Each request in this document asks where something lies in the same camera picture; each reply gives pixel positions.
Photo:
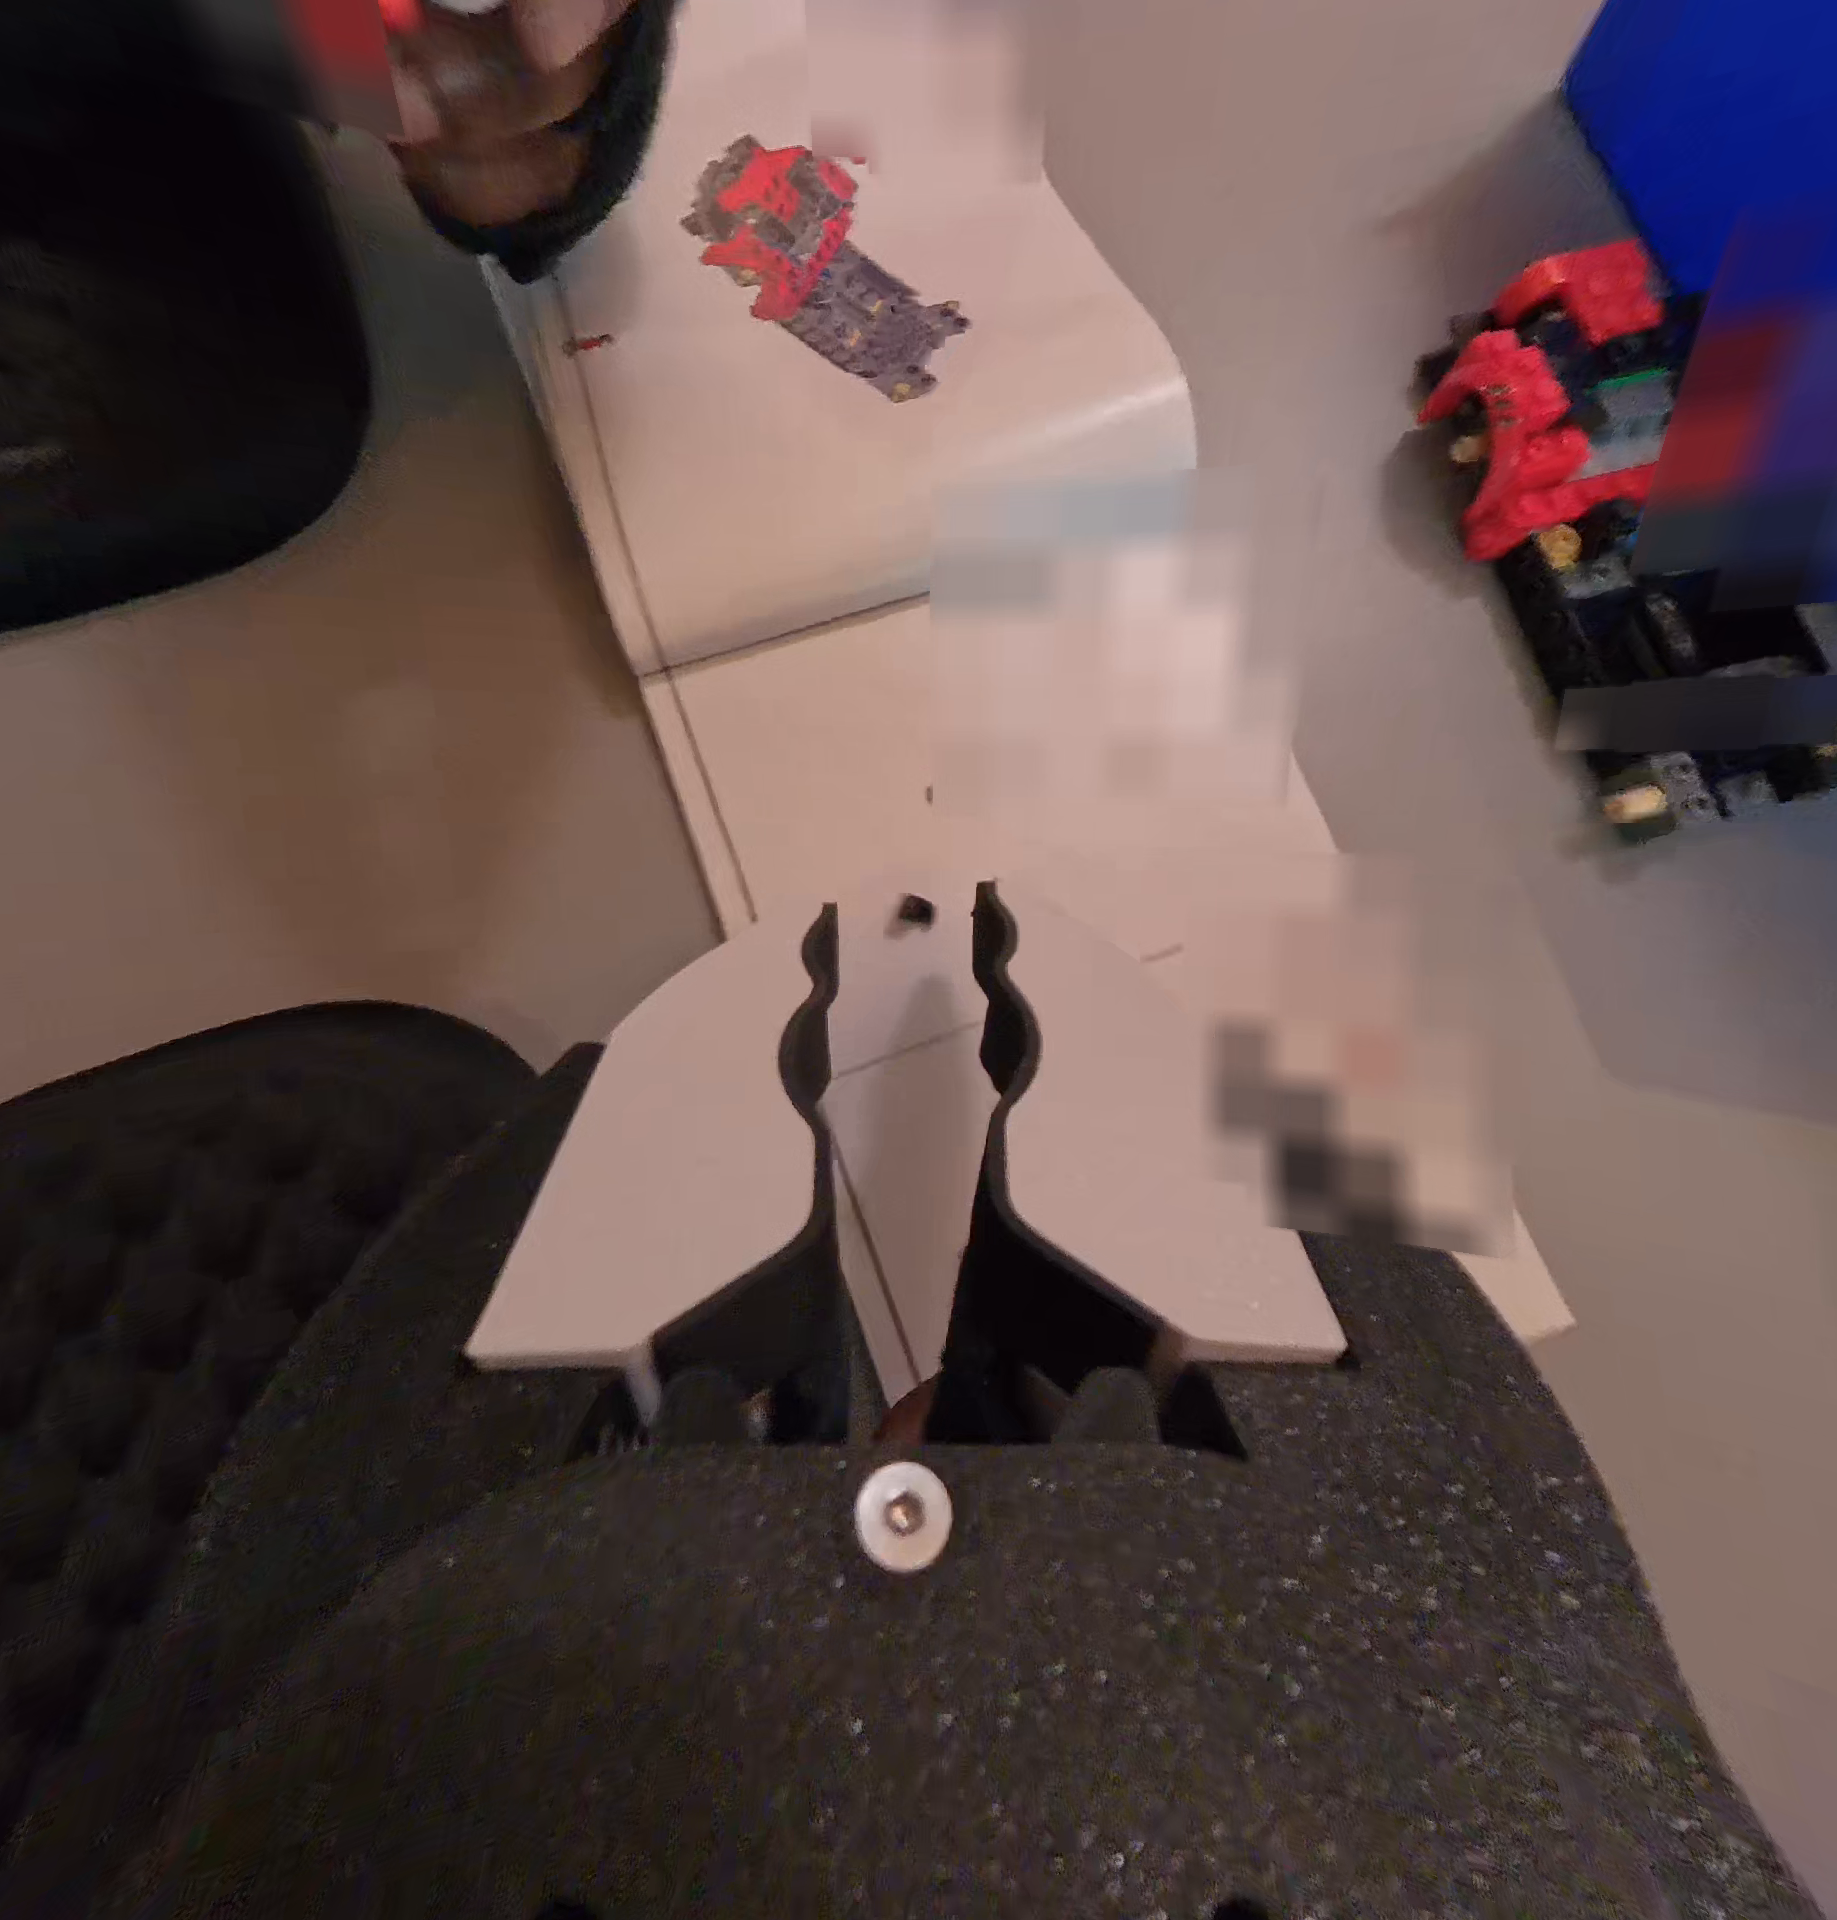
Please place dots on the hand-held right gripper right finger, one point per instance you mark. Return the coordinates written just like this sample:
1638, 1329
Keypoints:
1112, 1171

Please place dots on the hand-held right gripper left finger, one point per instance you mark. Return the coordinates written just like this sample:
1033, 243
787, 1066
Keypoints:
647, 1186

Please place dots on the small black lego piece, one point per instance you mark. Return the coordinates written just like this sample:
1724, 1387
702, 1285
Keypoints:
911, 912

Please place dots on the person's left forearm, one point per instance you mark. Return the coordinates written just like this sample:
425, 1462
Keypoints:
618, 151

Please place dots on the lego instruction booklet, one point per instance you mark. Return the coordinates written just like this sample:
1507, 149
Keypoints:
737, 495

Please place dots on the partly built lego model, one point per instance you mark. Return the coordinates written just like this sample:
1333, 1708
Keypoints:
1526, 436

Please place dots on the person's left hand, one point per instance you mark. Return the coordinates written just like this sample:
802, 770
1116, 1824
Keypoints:
498, 120

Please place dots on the black mesh chair cushion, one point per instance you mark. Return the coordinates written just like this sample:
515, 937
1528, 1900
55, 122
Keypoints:
137, 1275

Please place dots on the black rounded object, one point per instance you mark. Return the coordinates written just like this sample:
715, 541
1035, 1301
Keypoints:
137, 375

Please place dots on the blue plastic container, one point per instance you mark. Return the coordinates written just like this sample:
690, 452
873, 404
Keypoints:
1683, 105

